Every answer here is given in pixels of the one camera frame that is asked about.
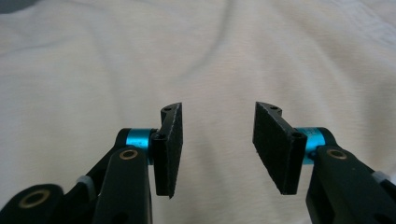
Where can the cream towel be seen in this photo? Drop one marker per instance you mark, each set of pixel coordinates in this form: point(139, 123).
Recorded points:
point(199, 62)

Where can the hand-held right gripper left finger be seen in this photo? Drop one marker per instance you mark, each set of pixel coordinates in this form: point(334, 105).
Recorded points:
point(168, 149)

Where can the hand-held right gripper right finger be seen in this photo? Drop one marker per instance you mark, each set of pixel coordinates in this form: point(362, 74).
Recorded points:
point(277, 149)

